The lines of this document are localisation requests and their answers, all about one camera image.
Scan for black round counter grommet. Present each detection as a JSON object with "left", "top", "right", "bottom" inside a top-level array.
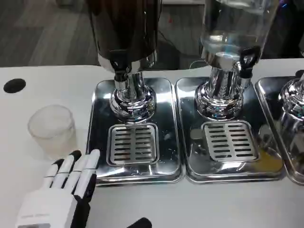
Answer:
[{"left": 3, "top": 78, "right": 27, "bottom": 94}]

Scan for dark drink dispenser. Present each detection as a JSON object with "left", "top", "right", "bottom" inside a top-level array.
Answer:
[{"left": 85, "top": 0, "right": 159, "bottom": 124}]

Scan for slotted steel drip grid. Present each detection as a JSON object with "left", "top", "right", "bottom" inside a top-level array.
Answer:
[
  {"left": 201, "top": 120, "right": 260, "bottom": 162},
  {"left": 106, "top": 123, "right": 159, "bottom": 166}
]

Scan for black floor cable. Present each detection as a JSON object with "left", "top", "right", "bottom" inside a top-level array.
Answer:
[{"left": 158, "top": 30, "right": 181, "bottom": 49}]

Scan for clear ribbed glass cup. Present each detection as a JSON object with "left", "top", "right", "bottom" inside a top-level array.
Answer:
[{"left": 27, "top": 104, "right": 77, "bottom": 160}]

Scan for steel drip tray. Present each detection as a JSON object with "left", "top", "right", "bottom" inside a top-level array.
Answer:
[
  {"left": 254, "top": 76, "right": 304, "bottom": 186},
  {"left": 85, "top": 79, "right": 182, "bottom": 187},
  {"left": 175, "top": 76, "right": 285, "bottom": 184}
]

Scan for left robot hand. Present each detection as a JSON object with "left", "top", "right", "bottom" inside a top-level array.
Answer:
[{"left": 14, "top": 149, "right": 152, "bottom": 228}]

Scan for white thin cable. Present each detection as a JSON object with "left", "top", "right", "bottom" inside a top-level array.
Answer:
[{"left": 189, "top": 59, "right": 205, "bottom": 69}]

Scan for clear drink dispenser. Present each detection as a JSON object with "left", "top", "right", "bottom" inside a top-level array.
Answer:
[{"left": 194, "top": 0, "right": 280, "bottom": 121}]

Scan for chrome drink dispenser base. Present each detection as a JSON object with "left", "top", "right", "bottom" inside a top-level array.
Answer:
[{"left": 277, "top": 70, "right": 304, "bottom": 119}]

